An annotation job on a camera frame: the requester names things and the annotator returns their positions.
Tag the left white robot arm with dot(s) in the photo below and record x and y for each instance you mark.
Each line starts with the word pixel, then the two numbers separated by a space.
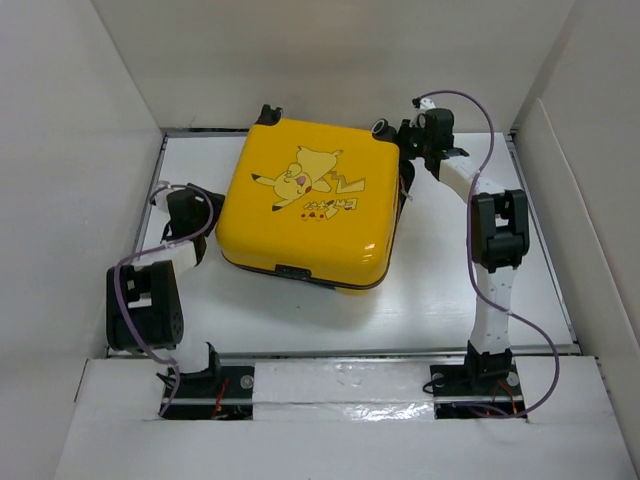
pixel 143 307

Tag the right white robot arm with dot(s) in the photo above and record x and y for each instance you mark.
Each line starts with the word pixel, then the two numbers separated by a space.
pixel 497 240

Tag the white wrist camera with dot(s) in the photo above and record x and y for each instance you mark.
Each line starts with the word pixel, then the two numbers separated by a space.
pixel 158 197
pixel 423 104

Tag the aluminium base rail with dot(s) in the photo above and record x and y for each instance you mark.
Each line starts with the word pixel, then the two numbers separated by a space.
pixel 367 389

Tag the yellow hard-shell suitcase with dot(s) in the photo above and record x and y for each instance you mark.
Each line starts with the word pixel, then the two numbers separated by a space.
pixel 313 202

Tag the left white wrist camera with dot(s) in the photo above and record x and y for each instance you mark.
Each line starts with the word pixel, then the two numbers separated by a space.
pixel 158 197

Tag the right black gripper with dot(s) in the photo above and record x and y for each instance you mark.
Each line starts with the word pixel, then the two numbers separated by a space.
pixel 405 129

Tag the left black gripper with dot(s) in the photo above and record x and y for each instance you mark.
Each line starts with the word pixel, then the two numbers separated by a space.
pixel 218 202

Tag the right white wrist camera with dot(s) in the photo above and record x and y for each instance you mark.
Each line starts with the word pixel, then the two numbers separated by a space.
pixel 423 104

